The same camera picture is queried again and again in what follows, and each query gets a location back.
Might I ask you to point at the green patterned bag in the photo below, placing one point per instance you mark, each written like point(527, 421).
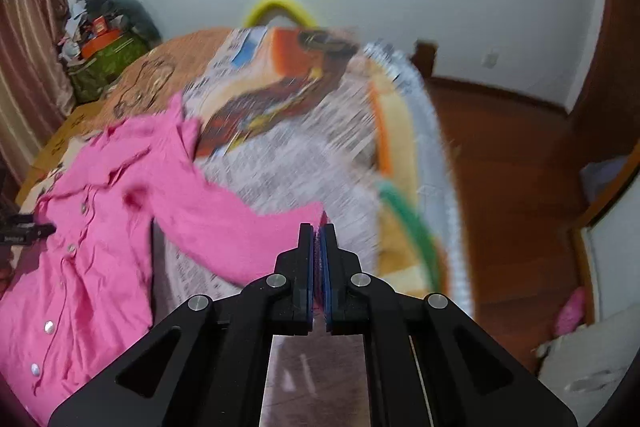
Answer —
point(100, 62)

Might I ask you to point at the yellow hoop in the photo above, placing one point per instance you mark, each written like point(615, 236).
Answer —
point(277, 9)

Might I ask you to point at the dark grey cloth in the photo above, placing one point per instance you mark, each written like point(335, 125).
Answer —
point(132, 14)

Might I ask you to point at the striped brown curtain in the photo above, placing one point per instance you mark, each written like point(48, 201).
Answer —
point(30, 47)

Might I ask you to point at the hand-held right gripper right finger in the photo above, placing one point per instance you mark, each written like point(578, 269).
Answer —
point(327, 257)

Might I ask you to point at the pink soft toy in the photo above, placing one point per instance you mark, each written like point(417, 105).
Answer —
point(570, 312)

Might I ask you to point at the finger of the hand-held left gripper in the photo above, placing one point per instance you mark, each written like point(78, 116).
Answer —
point(25, 232)

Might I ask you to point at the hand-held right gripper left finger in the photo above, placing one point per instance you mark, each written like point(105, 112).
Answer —
point(310, 257)

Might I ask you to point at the wooden door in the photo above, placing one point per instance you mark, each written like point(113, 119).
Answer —
point(610, 57)

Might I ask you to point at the white wall socket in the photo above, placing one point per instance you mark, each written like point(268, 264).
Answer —
point(491, 58)

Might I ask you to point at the printed blanket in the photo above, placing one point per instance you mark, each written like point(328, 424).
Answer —
point(310, 132)

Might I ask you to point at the wooden bed post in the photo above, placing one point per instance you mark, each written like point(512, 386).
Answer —
point(425, 57)

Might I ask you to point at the white plastic bag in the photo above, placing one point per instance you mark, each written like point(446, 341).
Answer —
point(585, 362)

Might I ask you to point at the mustard patterned cushion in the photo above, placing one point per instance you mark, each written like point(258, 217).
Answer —
point(55, 142)

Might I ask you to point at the orange box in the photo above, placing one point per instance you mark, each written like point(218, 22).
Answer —
point(97, 41)

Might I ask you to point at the pink button shirt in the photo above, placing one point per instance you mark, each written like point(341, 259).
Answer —
point(100, 232)

